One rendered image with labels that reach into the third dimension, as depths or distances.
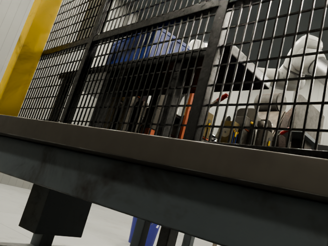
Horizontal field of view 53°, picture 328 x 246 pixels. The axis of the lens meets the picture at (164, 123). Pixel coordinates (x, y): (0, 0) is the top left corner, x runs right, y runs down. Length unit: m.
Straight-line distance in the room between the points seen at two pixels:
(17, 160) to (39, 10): 1.10
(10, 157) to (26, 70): 0.93
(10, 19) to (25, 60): 7.21
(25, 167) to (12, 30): 8.18
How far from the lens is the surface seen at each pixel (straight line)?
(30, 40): 1.70
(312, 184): 0.38
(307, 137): 1.94
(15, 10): 8.97
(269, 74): 1.87
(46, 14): 1.76
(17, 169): 0.75
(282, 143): 5.40
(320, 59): 1.83
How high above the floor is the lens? 0.61
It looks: 13 degrees up
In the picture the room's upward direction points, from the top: 16 degrees clockwise
